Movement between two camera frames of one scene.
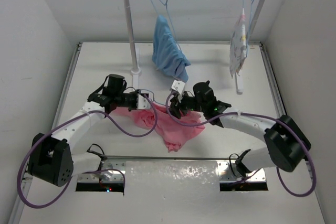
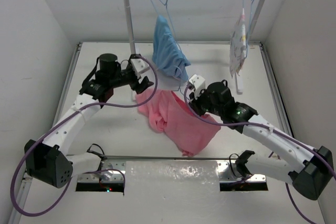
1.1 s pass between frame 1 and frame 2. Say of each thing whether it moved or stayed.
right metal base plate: stayed
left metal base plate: stayed
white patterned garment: stayed
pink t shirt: moved
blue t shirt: stayed
